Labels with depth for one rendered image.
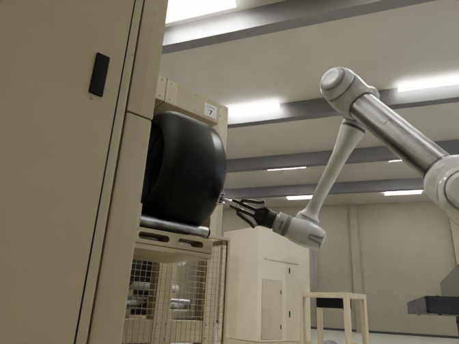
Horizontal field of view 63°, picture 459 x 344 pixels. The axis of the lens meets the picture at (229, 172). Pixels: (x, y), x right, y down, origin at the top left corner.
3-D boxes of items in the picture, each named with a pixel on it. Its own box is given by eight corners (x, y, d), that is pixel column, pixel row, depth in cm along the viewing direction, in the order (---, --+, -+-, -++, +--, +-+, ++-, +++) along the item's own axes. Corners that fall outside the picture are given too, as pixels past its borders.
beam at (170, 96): (124, 84, 189) (128, 60, 194) (105, 103, 207) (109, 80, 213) (219, 124, 224) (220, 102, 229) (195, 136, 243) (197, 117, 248)
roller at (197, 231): (130, 215, 144) (130, 226, 141) (136, 210, 141) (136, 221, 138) (204, 229, 164) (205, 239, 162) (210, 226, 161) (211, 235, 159)
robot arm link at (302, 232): (283, 239, 148) (284, 237, 161) (320, 256, 145) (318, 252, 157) (293, 214, 148) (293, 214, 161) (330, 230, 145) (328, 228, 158)
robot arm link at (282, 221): (283, 238, 149) (269, 233, 150) (285, 235, 158) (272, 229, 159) (291, 218, 148) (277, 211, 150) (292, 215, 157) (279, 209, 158)
